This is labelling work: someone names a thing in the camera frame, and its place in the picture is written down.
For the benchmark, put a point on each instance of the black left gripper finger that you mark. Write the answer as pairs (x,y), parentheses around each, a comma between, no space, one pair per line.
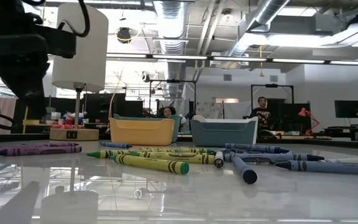
(33,104)

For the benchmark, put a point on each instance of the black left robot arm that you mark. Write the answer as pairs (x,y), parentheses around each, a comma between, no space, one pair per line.
(8,15)

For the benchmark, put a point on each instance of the white table lamp wooden base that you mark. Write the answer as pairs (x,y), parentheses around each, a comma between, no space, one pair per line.
(85,62)

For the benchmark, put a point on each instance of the yellow plastic bin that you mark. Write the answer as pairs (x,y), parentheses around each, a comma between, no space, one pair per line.
(141,132)

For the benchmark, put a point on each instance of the teal plastic bin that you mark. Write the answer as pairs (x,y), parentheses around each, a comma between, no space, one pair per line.
(177,127)

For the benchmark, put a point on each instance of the white plastic bin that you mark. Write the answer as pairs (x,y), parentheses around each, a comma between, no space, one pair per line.
(202,118)

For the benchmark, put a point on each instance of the blue-grey plastic bin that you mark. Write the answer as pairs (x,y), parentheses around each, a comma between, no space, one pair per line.
(222,133)

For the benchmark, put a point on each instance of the red desk lamp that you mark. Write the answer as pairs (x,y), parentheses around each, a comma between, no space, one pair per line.
(309,118)

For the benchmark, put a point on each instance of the black desk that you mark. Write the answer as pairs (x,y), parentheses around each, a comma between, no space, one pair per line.
(346,129)

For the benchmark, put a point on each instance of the black monitor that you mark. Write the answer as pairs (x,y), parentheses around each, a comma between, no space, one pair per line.
(348,109)

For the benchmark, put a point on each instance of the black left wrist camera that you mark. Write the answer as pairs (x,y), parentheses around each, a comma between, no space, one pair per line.
(61,42)

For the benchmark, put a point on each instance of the black ceiling dome camera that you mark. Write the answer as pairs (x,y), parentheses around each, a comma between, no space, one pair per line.
(124,35)

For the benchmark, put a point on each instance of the black frame stand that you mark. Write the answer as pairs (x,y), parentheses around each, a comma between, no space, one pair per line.
(172,81)
(272,85)

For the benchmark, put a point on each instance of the silver ventilation duct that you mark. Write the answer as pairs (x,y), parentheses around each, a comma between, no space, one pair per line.
(170,31)
(259,18)

